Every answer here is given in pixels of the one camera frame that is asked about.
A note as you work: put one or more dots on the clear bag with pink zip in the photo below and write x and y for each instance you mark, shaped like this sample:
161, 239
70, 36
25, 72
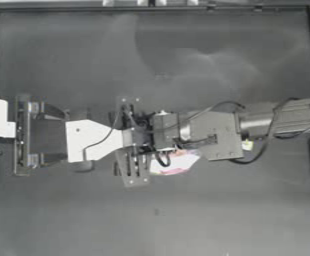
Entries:
175, 163

